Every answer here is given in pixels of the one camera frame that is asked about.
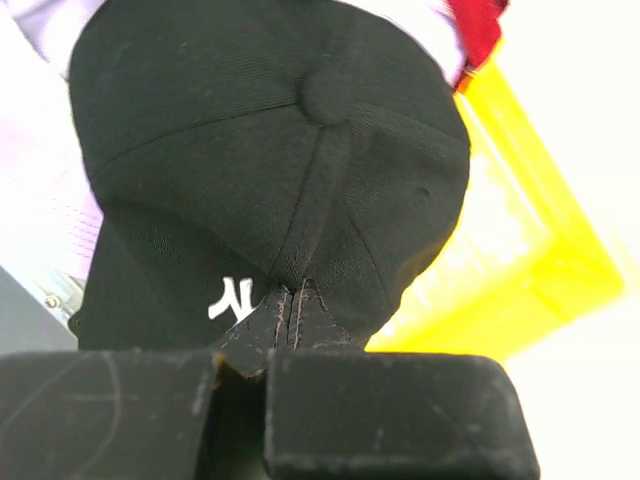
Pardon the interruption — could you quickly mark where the red baseball cap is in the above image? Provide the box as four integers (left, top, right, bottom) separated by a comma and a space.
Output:
445, 0, 510, 73

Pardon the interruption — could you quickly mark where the purple baseball cap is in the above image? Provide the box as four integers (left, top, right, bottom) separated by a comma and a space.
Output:
1, 1, 466, 283

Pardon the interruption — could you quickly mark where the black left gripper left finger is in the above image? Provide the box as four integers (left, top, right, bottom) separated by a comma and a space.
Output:
1, 351, 217, 479

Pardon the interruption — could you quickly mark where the yellow plastic tray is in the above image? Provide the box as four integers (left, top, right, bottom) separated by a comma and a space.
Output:
368, 60, 625, 361

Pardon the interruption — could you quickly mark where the aluminium rail frame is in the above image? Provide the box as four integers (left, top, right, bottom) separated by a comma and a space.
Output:
0, 264, 89, 341

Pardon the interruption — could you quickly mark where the black baseball cap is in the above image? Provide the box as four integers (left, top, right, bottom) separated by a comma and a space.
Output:
69, 1, 470, 350

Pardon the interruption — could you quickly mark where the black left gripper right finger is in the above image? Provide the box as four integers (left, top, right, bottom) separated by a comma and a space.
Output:
264, 351, 540, 479

